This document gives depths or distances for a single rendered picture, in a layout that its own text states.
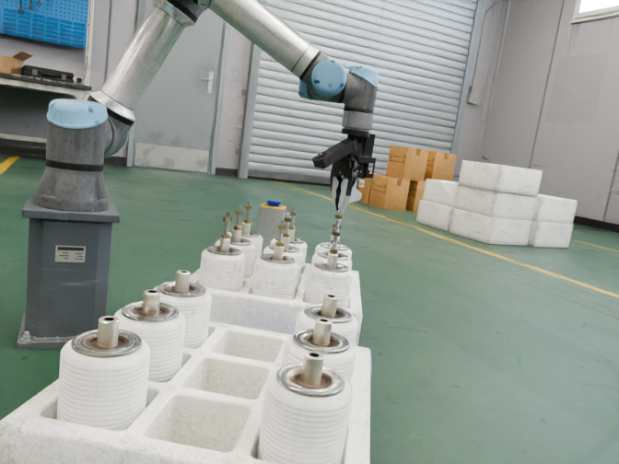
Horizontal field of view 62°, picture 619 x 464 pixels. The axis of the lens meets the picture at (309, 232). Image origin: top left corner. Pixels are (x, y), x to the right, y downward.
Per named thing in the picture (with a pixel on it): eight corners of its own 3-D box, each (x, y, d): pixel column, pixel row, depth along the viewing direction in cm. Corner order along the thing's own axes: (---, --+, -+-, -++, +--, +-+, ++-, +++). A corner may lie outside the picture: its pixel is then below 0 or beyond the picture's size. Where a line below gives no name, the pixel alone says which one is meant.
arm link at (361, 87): (344, 66, 132) (377, 72, 133) (338, 110, 134) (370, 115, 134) (349, 63, 124) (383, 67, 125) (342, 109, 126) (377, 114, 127)
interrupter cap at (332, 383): (270, 392, 54) (270, 386, 54) (282, 363, 61) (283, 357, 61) (342, 405, 53) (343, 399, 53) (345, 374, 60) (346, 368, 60)
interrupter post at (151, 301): (138, 316, 70) (140, 292, 69) (145, 310, 72) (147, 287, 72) (155, 319, 70) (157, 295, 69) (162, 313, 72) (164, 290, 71)
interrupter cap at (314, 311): (300, 319, 77) (301, 315, 77) (307, 305, 84) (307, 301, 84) (351, 329, 76) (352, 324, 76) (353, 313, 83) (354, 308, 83)
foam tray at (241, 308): (168, 367, 110) (175, 286, 107) (214, 311, 148) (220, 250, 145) (349, 397, 108) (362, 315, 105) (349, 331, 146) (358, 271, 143)
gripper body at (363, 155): (373, 180, 133) (380, 133, 131) (346, 179, 128) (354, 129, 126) (355, 177, 139) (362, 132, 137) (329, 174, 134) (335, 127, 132)
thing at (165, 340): (90, 446, 70) (99, 318, 67) (123, 411, 79) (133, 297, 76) (158, 459, 69) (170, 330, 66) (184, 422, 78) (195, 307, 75)
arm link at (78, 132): (34, 158, 108) (38, 92, 105) (60, 156, 121) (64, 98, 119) (94, 166, 109) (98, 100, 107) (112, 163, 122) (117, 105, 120)
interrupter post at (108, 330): (91, 348, 58) (93, 320, 58) (102, 341, 61) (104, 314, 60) (111, 352, 58) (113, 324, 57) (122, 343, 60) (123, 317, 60)
